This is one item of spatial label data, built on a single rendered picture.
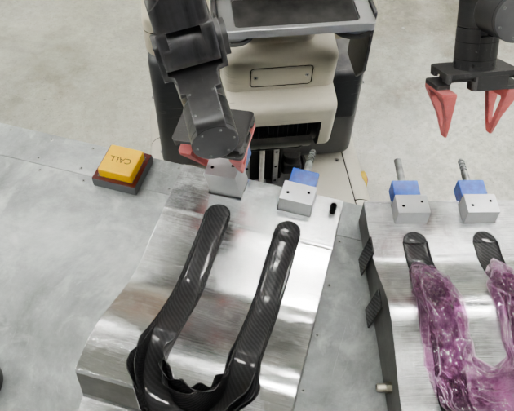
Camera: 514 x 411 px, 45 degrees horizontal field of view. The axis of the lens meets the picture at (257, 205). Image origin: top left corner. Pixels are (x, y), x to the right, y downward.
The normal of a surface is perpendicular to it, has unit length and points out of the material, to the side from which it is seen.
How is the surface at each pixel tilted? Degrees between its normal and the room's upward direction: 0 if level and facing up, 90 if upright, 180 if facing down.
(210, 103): 12
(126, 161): 0
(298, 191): 0
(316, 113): 98
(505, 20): 63
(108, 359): 7
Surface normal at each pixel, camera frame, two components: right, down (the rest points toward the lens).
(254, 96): 0.04, -0.48
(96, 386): -0.26, 0.70
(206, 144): 0.25, 0.81
